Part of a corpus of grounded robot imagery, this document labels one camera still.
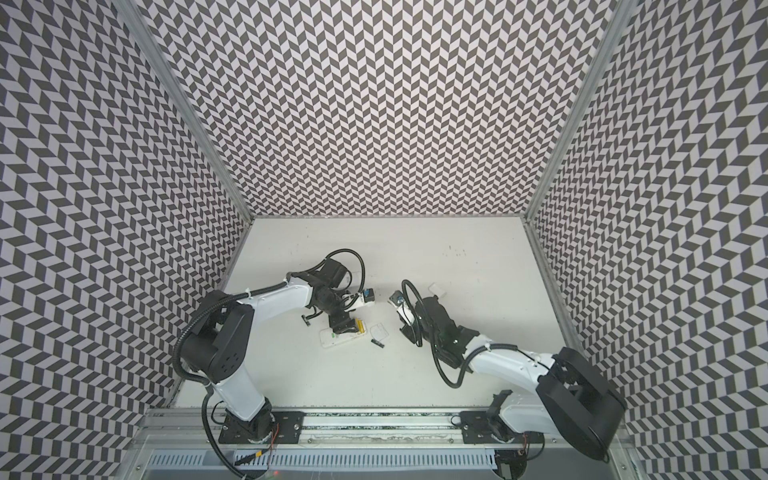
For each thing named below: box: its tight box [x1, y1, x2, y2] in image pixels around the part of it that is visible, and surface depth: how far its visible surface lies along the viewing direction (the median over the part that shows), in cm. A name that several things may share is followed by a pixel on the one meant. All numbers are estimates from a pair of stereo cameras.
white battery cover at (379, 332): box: [370, 322, 389, 341], surface depth 91 cm
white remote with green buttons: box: [319, 327, 367, 348], surface depth 88 cm
